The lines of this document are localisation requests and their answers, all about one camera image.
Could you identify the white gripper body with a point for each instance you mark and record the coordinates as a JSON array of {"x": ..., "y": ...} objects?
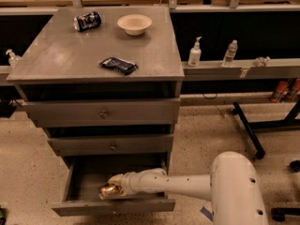
[{"x": 128, "y": 182}]

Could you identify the orange soda can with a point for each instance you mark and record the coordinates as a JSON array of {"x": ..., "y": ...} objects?
[{"x": 107, "y": 191}]

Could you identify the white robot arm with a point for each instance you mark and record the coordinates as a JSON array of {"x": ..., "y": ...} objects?
[{"x": 232, "y": 187}]

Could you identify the grey open bottom drawer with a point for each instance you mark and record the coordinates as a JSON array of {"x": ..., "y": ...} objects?
[{"x": 88, "y": 173}]

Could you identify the grey middle drawer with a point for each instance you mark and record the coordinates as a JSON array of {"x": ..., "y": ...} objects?
[{"x": 108, "y": 145}]

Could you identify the grey top drawer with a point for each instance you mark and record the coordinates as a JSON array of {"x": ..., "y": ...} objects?
[{"x": 90, "y": 113}]

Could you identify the grey drawer cabinet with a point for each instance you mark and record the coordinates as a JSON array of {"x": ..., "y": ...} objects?
[{"x": 63, "y": 64}]

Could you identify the blue soda can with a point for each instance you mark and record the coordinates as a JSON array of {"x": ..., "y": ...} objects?
[{"x": 87, "y": 21}]

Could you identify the dark blue snack bag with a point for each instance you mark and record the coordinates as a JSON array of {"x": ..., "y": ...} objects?
[{"x": 119, "y": 65}]

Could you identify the black stand leg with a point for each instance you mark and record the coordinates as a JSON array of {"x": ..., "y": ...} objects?
[{"x": 259, "y": 149}]

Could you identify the white pump bottle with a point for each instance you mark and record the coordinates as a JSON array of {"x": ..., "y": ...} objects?
[{"x": 195, "y": 54}]

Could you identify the black chair base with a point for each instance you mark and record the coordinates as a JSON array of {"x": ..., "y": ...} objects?
[{"x": 279, "y": 213}]

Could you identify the white bowl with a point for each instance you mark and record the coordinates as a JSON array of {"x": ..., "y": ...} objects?
[{"x": 134, "y": 24}]

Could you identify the small sanitizer bottle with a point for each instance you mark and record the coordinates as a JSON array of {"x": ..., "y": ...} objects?
[{"x": 13, "y": 59}]

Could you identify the clear water bottle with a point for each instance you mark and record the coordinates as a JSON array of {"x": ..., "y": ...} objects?
[{"x": 230, "y": 54}]

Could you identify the crumpled paper wad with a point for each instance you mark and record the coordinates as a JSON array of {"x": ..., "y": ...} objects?
[{"x": 262, "y": 61}]

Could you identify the orange spray bottle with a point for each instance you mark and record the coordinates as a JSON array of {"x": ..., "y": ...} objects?
[
  {"x": 292, "y": 92},
  {"x": 279, "y": 91}
]

